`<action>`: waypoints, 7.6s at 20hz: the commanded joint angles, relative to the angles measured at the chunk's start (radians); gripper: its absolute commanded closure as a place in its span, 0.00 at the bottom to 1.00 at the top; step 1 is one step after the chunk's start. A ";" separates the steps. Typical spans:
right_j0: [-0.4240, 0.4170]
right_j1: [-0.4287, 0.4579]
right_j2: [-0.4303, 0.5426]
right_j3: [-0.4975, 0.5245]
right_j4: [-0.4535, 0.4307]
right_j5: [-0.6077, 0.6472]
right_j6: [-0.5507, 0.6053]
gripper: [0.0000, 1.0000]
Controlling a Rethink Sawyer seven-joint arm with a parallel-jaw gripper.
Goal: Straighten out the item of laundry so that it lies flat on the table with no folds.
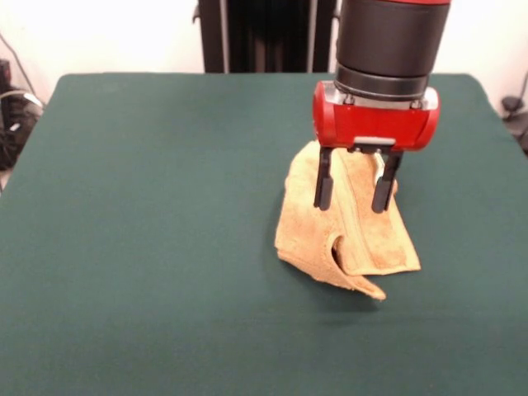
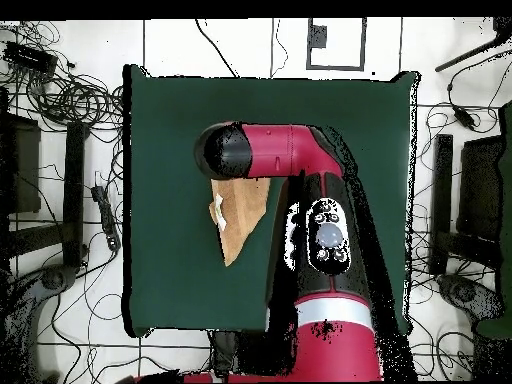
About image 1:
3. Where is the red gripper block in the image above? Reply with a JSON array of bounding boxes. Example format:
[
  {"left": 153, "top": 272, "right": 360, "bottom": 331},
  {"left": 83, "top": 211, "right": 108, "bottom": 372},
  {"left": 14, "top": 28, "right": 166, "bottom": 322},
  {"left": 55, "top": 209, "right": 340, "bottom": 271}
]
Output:
[{"left": 312, "top": 81, "right": 441, "bottom": 153}]

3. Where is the tan terry towel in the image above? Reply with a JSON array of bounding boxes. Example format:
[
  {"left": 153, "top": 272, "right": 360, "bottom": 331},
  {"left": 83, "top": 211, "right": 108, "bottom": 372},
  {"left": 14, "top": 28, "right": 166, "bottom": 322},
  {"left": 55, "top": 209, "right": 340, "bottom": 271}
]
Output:
[{"left": 274, "top": 139, "right": 422, "bottom": 301}]

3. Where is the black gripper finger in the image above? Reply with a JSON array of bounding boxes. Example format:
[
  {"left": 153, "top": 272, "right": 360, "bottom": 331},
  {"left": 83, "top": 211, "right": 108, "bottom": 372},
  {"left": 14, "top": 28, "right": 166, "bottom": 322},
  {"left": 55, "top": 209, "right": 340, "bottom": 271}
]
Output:
[
  {"left": 313, "top": 146, "right": 334, "bottom": 210},
  {"left": 370, "top": 151, "right": 405, "bottom": 215}
]

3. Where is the grey cable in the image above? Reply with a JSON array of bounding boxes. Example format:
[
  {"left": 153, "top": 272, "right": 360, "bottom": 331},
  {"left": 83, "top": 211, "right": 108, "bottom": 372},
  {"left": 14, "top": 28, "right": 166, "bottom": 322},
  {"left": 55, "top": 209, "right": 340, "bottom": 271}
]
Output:
[{"left": 0, "top": 31, "right": 45, "bottom": 111}]

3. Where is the dark green table cloth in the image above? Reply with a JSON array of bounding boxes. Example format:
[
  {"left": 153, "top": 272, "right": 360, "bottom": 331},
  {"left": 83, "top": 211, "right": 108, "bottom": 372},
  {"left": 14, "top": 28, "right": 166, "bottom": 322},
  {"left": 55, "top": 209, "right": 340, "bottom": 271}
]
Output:
[{"left": 0, "top": 73, "right": 528, "bottom": 396}]

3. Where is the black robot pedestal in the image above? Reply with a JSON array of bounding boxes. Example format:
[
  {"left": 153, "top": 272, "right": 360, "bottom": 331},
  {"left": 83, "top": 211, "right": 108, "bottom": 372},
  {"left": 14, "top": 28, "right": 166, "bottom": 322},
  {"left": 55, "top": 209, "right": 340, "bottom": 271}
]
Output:
[{"left": 191, "top": 0, "right": 342, "bottom": 74}]

